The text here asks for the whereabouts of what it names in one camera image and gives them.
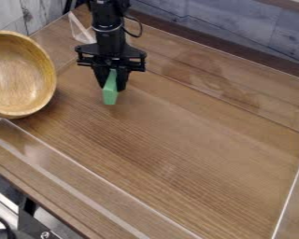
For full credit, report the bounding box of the clear acrylic tray wall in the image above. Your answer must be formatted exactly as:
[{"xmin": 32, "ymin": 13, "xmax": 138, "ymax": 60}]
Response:
[{"xmin": 0, "ymin": 9, "xmax": 299, "ymax": 239}]

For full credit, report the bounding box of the clear acrylic corner bracket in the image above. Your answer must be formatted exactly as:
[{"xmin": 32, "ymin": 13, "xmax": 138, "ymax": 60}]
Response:
[{"xmin": 68, "ymin": 12, "xmax": 96, "ymax": 44}]

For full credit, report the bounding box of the wooden bowl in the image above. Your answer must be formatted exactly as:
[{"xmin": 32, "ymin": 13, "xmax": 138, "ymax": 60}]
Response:
[{"xmin": 0, "ymin": 31, "xmax": 58, "ymax": 119}]

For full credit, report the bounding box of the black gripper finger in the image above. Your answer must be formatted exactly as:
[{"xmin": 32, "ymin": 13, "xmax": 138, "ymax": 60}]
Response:
[
  {"xmin": 92, "ymin": 66, "xmax": 111, "ymax": 87},
  {"xmin": 116, "ymin": 67, "xmax": 130, "ymax": 91}
]

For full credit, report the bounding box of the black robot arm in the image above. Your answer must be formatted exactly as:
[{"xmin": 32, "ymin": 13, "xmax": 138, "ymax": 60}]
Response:
[{"xmin": 75, "ymin": 0, "xmax": 147, "ymax": 91}]

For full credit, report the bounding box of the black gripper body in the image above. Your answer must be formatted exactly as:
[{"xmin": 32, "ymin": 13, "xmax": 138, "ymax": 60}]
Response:
[{"xmin": 75, "ymin": 24, "xmax": 147, "ymax": 72}]

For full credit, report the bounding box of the black metal table bracket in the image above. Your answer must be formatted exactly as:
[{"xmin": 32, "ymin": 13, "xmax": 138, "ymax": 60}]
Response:
[{"xmin": 17, "ymin": 197, "xmax": 64, "ymax": 239}]

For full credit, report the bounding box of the green rectangular stick block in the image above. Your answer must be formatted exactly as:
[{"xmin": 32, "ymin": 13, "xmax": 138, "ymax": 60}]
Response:
[{"xmin": 103, "ymin": 69, "xmax": 119, "ymax": 105}]

